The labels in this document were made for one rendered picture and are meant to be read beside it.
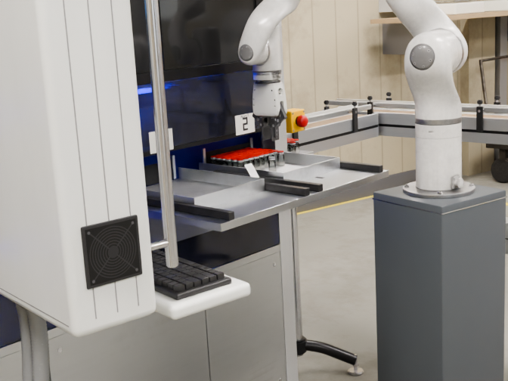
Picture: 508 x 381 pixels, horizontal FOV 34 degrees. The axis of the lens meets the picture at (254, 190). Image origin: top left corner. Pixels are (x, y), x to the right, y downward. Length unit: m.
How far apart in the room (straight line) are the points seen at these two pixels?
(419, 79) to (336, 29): 3.54
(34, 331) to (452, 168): 1.12
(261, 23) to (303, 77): 3.18
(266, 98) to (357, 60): 3.40
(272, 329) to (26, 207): 1.35
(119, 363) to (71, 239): 0.90
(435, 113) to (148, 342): 1.01
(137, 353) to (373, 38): 3.91
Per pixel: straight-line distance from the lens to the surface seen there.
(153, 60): 1.54
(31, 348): 1.90
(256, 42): 2.30
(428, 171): 2.19
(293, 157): 2.58
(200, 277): 1.70
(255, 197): 2.15
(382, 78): 5.93
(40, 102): 1.45
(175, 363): 2.47
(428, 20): 2.22
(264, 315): 2.71
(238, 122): 2.50
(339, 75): 5.66
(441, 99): 2.15
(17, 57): 1.51
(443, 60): 2.09
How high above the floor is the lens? 1.36
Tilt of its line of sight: 13 degrees down
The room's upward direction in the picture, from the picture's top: 3 degrees counter-clockwise
